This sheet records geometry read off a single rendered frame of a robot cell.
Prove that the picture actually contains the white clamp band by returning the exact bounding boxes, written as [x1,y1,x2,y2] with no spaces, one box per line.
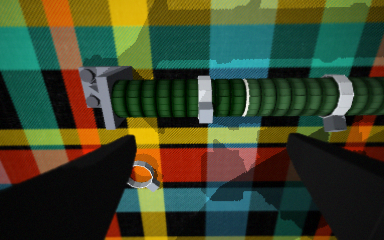
[319,74,354,132]
[198,76,213,123]
[128,160,160,192]

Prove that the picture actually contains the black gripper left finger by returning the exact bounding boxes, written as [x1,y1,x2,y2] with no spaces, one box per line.
[0,135,137,240]

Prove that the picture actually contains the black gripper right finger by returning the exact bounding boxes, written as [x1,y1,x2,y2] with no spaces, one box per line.
[286,133,384,240]

